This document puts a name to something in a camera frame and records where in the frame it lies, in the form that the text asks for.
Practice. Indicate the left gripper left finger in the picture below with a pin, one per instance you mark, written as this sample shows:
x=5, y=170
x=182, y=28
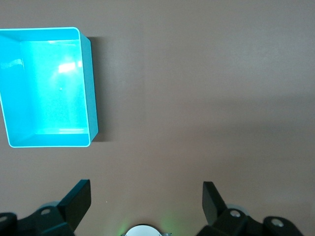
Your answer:
x=73, y=209

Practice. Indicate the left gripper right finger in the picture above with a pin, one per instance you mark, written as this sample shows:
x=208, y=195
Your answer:
x=214, y=209

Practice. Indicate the brown table mat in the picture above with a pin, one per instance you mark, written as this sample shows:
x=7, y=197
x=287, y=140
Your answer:
x=197, y=86

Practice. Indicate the turquoise plastic bin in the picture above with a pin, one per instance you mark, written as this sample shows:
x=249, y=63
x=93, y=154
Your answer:
x=49, y=86

